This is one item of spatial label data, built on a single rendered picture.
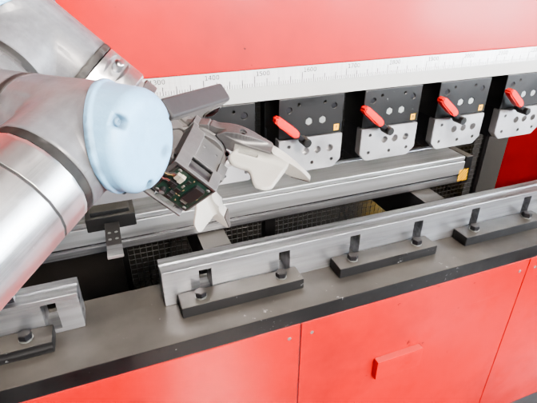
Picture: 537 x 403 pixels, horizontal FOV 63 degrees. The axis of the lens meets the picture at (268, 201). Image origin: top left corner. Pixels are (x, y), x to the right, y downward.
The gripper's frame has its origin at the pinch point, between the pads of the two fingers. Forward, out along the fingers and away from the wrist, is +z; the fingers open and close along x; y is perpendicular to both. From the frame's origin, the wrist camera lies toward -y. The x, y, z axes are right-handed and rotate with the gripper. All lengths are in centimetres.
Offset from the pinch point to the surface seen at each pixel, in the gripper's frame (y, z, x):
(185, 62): -30.0, -15.1, -14.9
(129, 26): -27.5, -25.7, -15.1
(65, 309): 0, -2, -62
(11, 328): 6, -9, -68
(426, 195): -74, 76, -23
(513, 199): -65, 83, 1
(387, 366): -17, 77, -38
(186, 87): -28.5, -12.3, -17.8
